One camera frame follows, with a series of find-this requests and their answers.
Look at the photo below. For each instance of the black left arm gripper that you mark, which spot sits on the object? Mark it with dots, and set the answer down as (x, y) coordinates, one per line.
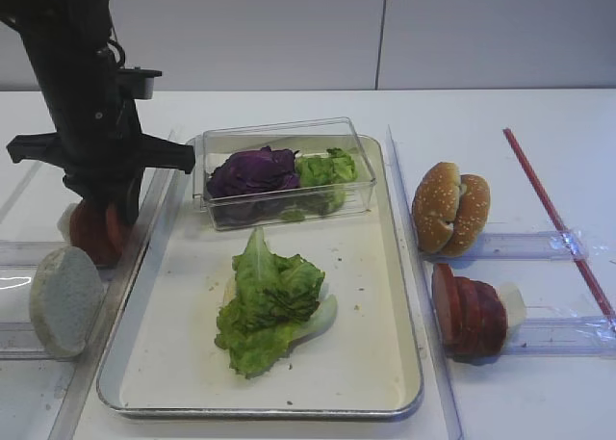
(98, 140)

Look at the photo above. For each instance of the tomato slice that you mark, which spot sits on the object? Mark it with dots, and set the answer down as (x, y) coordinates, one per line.
(117, 232)

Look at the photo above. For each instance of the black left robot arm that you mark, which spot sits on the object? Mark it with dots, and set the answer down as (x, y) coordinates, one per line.
(65, 34)

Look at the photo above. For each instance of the tomato slices stack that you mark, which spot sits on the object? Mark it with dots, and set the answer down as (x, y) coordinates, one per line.
(83, 225)

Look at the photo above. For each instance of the white bread slice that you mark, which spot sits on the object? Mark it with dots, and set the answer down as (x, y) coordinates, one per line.
(64, 299)

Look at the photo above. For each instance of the clear lettuce container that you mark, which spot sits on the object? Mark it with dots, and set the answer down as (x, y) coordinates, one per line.
(304, 138)

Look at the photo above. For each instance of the purple lettuce in container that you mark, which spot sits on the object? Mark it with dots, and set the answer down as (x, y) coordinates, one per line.
(253, 172)

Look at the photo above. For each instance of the green lettuce leaf on tray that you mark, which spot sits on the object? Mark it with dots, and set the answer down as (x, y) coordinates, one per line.
(272, 303)

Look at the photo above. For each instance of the green lettuce in container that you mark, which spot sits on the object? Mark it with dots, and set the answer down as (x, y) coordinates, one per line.
(333, 169)

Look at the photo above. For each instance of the sliced meat patties stack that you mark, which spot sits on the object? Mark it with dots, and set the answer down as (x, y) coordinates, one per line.
(471, 317)

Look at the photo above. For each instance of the white pusher block meat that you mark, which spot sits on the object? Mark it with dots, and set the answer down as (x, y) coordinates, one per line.
(515, 308)

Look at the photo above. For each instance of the metal tray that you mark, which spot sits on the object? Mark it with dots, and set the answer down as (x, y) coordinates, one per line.
(163, 362)

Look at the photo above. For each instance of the sesame bun half outer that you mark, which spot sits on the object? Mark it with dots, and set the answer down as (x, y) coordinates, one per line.
(435, 205)

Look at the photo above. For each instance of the sesame bun half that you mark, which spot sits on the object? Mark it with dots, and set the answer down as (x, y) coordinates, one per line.
(471, 217)
(435, 205)

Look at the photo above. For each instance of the sesame bun half inner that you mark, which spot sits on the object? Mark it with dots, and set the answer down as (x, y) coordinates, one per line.
(471, 217)

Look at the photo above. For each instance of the red plastic strip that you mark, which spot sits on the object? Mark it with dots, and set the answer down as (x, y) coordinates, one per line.
(583, 267)

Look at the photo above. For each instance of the long clear rail left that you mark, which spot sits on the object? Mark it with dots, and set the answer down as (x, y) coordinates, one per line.
(86, 366)

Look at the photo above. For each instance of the long clear rail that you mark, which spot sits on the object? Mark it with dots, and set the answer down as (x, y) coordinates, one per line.
(434, 364)
(86, 366)

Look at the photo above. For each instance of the clear rail tomato lane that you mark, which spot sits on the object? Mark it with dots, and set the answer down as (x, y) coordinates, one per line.
(15, 255)

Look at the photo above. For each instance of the clear rail bread lane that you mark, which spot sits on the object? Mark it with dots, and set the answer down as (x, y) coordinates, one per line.
(19, 341)

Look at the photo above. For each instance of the long clear rail right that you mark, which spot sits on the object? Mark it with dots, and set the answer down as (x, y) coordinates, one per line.
(434, 364)

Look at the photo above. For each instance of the clear rail bun lane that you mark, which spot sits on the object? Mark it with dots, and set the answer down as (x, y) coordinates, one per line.
(547, 245)

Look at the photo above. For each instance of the clear rail meat lane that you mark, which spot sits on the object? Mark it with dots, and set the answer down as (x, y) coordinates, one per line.
(577, 336)

